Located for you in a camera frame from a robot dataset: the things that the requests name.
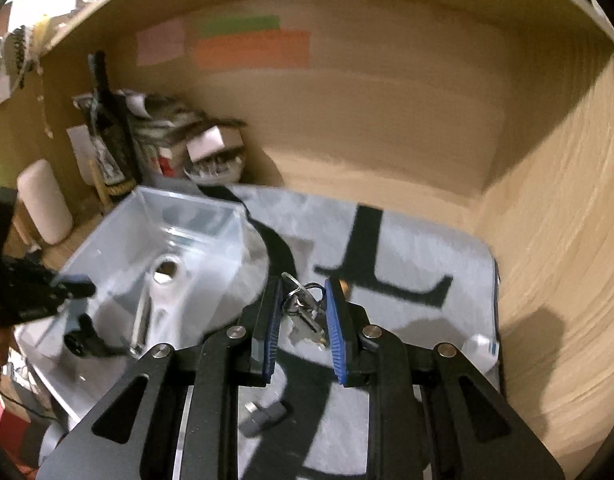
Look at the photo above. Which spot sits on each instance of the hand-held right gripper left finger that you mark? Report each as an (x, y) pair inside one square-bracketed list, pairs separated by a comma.
[(272, 330)]

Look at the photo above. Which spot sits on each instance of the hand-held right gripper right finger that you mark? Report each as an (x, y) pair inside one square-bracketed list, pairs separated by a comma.
[(337, 330)]

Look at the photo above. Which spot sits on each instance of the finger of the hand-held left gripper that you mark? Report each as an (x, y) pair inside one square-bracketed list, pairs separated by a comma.
[(79, 287), (84, 340)]

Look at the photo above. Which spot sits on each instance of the silver key bunch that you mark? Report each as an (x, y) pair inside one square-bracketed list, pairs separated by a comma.
[(299, 305)]

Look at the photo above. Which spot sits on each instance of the white handheld device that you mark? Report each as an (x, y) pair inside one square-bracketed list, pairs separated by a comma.
[(169, 295)]

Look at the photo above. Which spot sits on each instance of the clear plastic storage bin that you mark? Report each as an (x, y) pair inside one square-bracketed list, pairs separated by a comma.
[(202, 240)]

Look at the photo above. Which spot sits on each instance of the black and gold lighter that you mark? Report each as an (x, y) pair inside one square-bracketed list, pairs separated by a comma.
[(345, 289)]

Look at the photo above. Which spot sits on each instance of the small dark plug adapter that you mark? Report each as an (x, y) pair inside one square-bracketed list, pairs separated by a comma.
[(264, 417)]

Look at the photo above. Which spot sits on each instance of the beige wooden stick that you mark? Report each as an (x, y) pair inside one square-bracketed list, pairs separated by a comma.
[(101, 185)]

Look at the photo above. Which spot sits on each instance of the red object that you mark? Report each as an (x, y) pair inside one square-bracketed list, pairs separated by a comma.
[(2, 417)]

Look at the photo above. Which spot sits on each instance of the grey mat with black letters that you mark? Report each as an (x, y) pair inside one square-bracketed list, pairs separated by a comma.
[(412, 240)]

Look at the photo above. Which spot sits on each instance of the handwritten white note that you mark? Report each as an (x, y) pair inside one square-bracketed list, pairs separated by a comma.
[(79, 147)]

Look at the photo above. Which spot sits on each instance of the dark wine bottle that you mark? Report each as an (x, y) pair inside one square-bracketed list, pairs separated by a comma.
[(114, 145)]

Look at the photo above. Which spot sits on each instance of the stack of books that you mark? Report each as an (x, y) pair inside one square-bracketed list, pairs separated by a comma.
[(162, 130)]

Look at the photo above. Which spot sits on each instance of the small open cardboard box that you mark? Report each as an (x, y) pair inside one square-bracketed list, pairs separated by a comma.
[(207, 147)]

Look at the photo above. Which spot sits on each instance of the crumpled white paper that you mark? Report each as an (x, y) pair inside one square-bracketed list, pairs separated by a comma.
[(132, 102)]

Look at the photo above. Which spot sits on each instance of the pink sticky note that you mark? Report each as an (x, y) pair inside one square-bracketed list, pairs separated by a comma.
[(159, 42)]

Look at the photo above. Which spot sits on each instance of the green sticky note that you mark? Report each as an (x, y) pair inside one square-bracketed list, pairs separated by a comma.
[(237, 26)]

